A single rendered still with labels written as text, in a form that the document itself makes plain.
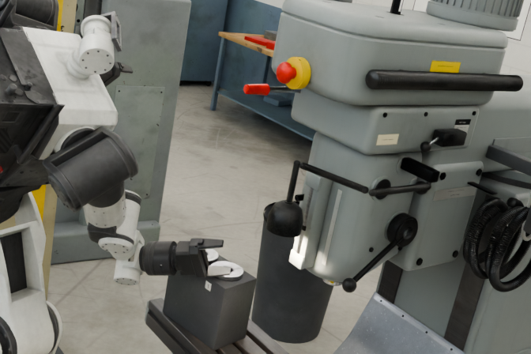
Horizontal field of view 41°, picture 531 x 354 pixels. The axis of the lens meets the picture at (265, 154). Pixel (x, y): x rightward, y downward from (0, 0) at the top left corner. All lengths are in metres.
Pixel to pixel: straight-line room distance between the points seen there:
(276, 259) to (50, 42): 2.31
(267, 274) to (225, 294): 1.85
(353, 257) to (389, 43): 0.47
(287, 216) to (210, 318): 0.59
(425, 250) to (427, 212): 0.10
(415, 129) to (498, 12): 0.33
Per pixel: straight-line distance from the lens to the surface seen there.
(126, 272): 1.85
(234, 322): 1.94
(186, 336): 1.98
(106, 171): 1.36
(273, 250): 3.61
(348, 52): 1.26
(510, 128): 1.72
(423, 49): 1.36
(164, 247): 1.83
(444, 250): 1.69
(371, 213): 1.47
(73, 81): 1.47
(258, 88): 1.40
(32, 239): 1.75
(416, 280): 1.96
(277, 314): 3.74
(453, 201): 1.63
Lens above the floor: 2.00
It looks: 17 degrees down
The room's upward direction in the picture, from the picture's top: 11 degrees clockwise
